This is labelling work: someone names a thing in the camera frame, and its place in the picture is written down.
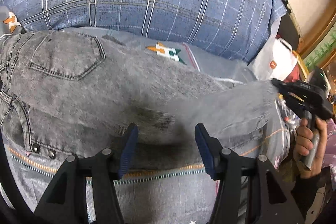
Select gold framed bamboo picture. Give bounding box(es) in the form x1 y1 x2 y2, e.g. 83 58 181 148
298 22 335 79

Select red plastic bag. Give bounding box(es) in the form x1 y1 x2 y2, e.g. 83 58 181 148
284 64 300 83

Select person's right hand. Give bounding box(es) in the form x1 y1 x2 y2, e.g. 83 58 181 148
293 117 327 179

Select white paper shopping bag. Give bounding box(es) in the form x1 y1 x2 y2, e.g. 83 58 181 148
247 18 297 81

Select purple floral cloth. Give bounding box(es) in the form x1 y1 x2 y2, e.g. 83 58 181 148
322 119 336 180

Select grey denim pants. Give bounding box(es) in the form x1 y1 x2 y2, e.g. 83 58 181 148
1 31 286 169

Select grey patterned bed sheet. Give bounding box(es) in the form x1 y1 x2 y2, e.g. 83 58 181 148
1 23 290 223

